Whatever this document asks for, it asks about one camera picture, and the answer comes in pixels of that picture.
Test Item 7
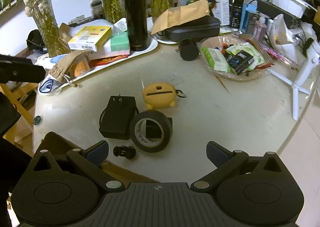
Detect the small black clip connector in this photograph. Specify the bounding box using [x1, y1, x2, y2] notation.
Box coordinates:
[113, 146, 136, 160]

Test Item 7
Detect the black power adapter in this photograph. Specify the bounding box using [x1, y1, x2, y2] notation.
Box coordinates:
[99, 95, 139, 140]

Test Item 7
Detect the black tape roll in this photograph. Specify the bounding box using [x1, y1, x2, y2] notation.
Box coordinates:
[130, 110, 173, 153]

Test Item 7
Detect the white oval tray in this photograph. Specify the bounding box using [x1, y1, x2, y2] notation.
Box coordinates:
[37, 32, 160, 93]

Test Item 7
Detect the blue white face mask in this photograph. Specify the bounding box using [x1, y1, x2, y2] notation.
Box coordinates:
[39, 79, 62, 94]

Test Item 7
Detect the glass vase with bamboo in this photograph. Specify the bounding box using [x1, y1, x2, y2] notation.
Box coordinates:
[23, 0, 69, 57]

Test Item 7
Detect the yellow white paper box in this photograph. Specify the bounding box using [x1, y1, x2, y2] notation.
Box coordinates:
[68, 26, 112, 51]

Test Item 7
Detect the black small packet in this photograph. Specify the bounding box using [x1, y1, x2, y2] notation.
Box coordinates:
[228, 50, 254, 75]

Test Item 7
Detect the clear snack bowl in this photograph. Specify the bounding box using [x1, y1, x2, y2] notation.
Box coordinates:
[199, 34, 273, 81]

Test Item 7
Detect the green wet wipes pack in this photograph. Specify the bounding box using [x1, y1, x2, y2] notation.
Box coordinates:
[201, 47, 231, 73]

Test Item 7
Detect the green tissue pack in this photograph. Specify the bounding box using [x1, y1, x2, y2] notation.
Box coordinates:
[110, 31, 130, 55]

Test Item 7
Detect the black cylindrical plug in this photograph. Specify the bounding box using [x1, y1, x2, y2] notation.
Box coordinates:
[178, 39, 199, 61]

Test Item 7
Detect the white mini tripod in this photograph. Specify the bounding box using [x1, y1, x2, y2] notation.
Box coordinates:
[268, 38, 319, 121]

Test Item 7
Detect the black hard case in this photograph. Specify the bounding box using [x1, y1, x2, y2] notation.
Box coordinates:
[164, 15, 221, 42]

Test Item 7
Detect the black thermos bottle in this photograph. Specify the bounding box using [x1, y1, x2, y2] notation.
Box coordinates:
[124, 0, 148, 51]

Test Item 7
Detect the brown paper envelope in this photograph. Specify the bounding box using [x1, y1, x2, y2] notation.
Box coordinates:
[151, 0, 209, 35]

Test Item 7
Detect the white rectangular tub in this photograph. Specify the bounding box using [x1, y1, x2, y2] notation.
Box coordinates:
[270, 0, 317, 18]

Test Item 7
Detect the beige drawstring pouch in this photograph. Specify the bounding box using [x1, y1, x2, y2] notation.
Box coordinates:
[49, 49, 92, 83]

